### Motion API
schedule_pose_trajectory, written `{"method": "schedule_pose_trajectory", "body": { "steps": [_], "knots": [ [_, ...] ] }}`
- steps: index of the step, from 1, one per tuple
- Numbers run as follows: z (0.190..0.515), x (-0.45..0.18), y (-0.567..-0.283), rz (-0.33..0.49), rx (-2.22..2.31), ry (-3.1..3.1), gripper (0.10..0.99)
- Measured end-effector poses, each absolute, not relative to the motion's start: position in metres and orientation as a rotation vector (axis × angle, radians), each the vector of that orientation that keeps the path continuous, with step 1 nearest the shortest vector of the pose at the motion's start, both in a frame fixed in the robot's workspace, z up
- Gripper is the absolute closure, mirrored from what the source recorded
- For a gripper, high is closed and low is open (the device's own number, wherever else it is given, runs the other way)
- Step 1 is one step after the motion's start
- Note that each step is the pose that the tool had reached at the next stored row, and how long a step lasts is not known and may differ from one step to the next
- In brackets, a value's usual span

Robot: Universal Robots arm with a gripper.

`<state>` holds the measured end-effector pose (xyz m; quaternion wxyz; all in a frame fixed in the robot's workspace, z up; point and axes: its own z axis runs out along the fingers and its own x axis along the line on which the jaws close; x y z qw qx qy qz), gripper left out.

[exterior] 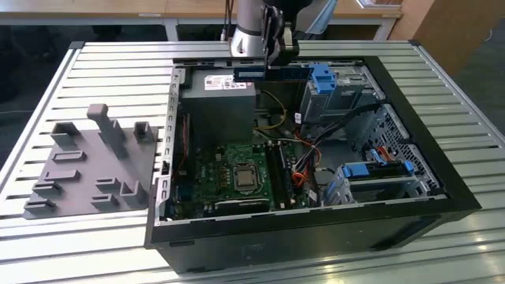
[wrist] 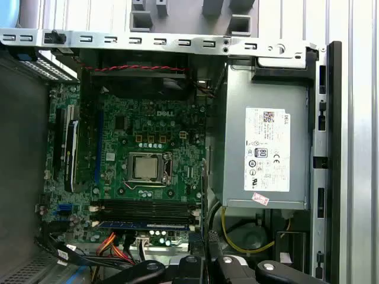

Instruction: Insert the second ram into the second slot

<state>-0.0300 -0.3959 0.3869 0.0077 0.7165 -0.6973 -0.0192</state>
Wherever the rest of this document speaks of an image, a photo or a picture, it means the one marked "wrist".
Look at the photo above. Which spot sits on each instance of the silver CPU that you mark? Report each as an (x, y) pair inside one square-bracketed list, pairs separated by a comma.
[(145, 167)]

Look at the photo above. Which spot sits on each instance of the grey power supply box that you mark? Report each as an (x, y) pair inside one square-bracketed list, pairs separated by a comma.
[(234, 148)]

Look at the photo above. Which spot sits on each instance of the black case front bezel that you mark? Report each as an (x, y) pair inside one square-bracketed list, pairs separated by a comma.
[(335, 148)]

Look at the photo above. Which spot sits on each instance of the black case latch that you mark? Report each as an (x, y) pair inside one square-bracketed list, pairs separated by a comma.
[(58, 37)]

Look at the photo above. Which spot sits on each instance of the small red sticker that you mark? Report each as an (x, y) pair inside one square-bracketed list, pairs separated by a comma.
[(260, 198)]

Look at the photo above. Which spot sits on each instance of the RAM stick with blue label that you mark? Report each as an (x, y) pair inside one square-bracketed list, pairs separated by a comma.
[(142, 226)]

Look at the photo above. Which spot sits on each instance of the black expansion slot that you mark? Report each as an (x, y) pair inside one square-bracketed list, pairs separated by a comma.
[(58, 142)]

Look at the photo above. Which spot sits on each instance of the green Dell motherboard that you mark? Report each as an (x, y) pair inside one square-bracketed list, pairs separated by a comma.
[(124, 139)]

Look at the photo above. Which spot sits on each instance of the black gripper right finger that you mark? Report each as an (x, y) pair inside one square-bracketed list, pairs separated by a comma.
[(229, 269)]

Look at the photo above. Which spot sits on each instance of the blue SATA port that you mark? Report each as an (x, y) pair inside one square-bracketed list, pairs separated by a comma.
[(65, 208)]

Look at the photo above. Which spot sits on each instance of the grey metal PC case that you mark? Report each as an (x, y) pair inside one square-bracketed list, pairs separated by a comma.
[(148, 42)]

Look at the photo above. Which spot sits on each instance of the grey parts rack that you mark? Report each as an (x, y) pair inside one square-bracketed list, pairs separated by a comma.
[(189, 14)]

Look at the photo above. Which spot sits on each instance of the black fan shroud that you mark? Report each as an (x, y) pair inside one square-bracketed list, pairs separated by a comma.
[(133, 84)]

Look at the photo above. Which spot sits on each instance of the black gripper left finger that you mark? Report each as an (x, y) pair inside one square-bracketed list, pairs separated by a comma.
[(148, 269)]

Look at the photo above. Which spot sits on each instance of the white power supply label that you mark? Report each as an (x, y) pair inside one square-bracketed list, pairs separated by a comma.
[(266, 148)]

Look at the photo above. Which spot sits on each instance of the metal CPU socket cover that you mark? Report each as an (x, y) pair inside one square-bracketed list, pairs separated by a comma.
[(165, 166)]

